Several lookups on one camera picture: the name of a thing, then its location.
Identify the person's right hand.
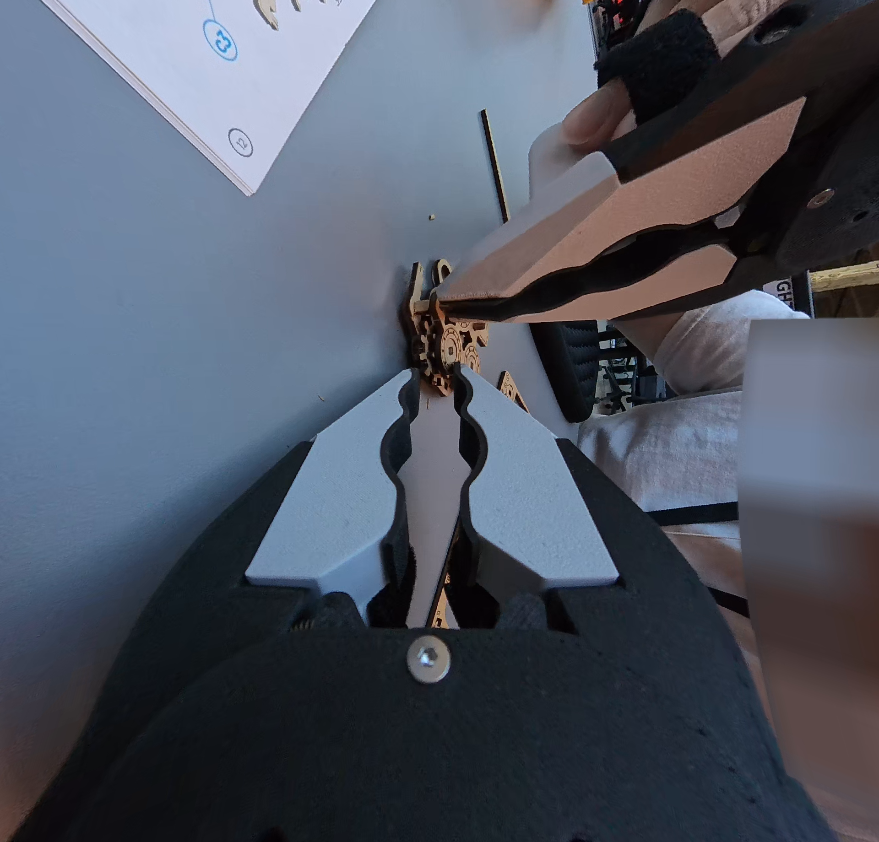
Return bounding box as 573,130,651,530
562,0,819,147

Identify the person in white shirt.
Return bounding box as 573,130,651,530
578,289,811,809

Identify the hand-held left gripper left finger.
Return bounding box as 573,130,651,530
245,367,421,629

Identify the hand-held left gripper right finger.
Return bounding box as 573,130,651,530
453,365,619,629

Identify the pointed wooden stick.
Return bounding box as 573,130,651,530
481,109,510,224

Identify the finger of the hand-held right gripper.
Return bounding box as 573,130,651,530
437,97,808,308
446,241,746,327

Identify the black cushioned pad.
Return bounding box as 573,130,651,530
532,320,605,424

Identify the wooden gear assembly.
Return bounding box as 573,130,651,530
400,260,490,398

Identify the grey desk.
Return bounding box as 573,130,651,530
0,0,605,651

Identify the white instruction booklet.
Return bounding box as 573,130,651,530
7,0,399,198

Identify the small wooden mechanical model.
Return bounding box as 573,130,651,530
496,370,531,416

